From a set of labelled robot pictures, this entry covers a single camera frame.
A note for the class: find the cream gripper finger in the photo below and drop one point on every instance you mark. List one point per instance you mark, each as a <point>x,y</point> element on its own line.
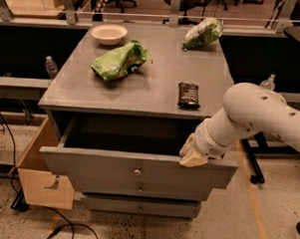
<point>193,158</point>
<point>187,147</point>

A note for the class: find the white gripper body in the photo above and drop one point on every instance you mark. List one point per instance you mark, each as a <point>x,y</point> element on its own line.
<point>207,143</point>

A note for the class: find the grey top drawer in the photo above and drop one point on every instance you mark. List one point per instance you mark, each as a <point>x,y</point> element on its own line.
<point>131,149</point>

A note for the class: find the grey drawer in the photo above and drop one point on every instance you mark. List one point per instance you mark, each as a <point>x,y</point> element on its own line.
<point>141,206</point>
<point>131,149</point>
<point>142,189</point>

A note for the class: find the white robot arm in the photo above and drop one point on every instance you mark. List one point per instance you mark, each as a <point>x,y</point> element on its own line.
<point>246,110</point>

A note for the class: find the grey drawer cabinet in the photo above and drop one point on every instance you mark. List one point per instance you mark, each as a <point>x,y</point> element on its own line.
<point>150,92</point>

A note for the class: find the grey bottom drawer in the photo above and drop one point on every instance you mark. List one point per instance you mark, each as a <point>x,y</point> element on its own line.
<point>141,206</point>

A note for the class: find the grey middle drawer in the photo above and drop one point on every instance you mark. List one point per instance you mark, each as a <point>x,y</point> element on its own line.
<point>142,189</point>

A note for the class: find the black table leg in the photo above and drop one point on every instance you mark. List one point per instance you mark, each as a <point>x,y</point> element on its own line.
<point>256,177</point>

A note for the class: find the dark brown snack packet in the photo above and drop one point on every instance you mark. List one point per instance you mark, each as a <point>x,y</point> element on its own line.
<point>188,96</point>

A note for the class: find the clear sanitizer pump bottle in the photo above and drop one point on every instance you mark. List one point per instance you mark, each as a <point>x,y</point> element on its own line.
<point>268,83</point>

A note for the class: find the grey right side shelf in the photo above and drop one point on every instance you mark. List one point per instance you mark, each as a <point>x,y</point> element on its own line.
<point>291,97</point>

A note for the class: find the grey shelf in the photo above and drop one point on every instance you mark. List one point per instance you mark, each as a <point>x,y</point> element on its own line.
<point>291,97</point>
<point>23,89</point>

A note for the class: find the green chip bag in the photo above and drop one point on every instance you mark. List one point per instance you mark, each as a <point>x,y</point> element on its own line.
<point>119,62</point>

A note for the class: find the green white snack bag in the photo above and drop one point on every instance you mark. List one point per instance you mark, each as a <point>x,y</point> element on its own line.
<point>206,32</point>

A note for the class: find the white bowl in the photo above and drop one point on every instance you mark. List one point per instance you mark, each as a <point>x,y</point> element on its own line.
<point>109,34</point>

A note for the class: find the clear plastic water bottle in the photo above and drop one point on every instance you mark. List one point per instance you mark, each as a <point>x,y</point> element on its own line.
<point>51,67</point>

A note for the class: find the grey left side shelf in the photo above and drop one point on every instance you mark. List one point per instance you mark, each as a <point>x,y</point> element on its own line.
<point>23,89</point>

